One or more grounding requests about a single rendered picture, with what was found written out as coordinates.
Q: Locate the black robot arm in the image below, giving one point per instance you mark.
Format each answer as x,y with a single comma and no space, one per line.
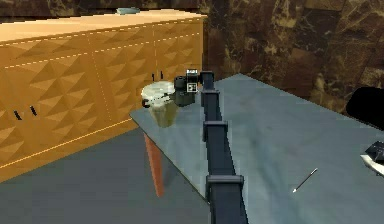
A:
222,200

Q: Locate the orange wooden sideboard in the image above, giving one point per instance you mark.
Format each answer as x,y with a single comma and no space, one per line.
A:
66,86

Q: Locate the black rounded chair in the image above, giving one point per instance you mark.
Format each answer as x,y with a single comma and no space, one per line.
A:
366,105

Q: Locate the white tapered vase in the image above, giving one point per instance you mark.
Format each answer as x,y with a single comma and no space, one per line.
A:
162,113

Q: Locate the thin grey pen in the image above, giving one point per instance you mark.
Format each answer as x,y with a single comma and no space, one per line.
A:
305,180

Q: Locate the grey table with orange legs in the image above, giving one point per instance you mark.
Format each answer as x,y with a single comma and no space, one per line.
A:
286,133

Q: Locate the grey-blue flat dish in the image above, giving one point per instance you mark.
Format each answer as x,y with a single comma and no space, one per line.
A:
128,11

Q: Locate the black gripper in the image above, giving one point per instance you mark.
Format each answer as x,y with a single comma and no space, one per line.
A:
180,83

